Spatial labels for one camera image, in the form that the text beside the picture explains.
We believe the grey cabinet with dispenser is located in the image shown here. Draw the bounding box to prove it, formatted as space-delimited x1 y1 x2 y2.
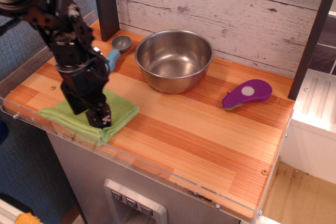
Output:
47 133 240 223

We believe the yellow object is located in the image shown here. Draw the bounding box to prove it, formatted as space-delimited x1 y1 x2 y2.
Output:
14 213 41 224

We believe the dark vertical post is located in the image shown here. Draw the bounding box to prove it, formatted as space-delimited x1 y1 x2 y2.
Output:
288 0 333 100
96 0 120 41

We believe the stainless steel bowl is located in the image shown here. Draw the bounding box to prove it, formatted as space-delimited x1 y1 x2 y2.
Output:
135 30 214 94

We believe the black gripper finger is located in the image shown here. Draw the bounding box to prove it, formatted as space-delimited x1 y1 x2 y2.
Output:
64 92 89 115
86 103 111 128

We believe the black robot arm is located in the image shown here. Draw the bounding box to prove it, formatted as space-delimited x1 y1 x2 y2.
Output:
1 0 111 129

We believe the dark left vertical post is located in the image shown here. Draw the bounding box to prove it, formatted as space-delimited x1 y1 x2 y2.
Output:
96 0 120 41

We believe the blue handled grey scoop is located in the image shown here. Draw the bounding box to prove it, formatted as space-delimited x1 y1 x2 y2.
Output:
106 35 132 72

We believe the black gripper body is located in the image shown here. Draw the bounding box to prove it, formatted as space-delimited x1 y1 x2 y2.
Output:
54 40 109 109

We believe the green towel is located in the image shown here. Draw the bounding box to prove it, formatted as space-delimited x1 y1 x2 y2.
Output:
39 89 139 146

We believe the clear acrylic table guard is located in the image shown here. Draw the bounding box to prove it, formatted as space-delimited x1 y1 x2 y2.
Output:
0 96 293 221

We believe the purple toy eggplant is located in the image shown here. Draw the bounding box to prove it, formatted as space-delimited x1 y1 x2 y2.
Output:
222 79 272 110

